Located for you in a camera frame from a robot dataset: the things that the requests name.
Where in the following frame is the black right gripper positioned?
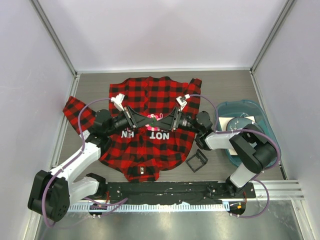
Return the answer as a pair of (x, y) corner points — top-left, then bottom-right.
(152, 106), (202, 134)

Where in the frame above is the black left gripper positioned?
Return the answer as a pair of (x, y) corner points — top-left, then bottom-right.
(106, 105), (153, 137)

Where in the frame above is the pink white flower brooch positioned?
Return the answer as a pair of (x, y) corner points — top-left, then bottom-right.
(146, 113), (163, 132)

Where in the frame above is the red black plaid shirt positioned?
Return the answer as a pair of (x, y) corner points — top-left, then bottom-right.
(62, 76), (203, 183)

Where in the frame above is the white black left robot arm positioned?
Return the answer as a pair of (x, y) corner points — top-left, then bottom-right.
(27, 107), (155, 222)

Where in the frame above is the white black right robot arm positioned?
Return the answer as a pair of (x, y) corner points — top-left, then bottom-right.
(153, 109), (281, 198)

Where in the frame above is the teal plastic bin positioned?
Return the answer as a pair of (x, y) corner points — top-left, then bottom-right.
(214, 99), (282, 168)

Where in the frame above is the blue round ceramic plate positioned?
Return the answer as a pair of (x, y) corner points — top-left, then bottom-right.
(226, 117), (255, 131)

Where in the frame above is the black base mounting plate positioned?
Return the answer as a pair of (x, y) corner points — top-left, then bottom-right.
(89, 181), (256, 205)

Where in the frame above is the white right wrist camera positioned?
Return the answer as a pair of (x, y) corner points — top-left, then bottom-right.
(176, 94), (190, 111)

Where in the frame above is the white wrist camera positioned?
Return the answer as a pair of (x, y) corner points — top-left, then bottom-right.
(110, 93), (125, 112)
(176, 94), (190, 111)

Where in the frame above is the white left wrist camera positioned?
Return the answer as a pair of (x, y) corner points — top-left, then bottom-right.
(110, 93), (125, 112)

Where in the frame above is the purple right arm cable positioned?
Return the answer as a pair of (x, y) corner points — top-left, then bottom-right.
(187, 94), (281, 218)

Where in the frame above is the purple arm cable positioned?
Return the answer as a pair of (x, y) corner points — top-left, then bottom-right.
(187, 94), (281, 218)
(41, 97), (130, 228)

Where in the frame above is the small black square frame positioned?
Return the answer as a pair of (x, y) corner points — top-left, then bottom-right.
(185, 149), (209, 173)

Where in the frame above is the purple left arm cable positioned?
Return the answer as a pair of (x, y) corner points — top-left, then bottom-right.
(41, 97), (130, 228)

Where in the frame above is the aluminium front rail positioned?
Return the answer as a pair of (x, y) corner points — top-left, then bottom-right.
(31, 179), (306, 204)

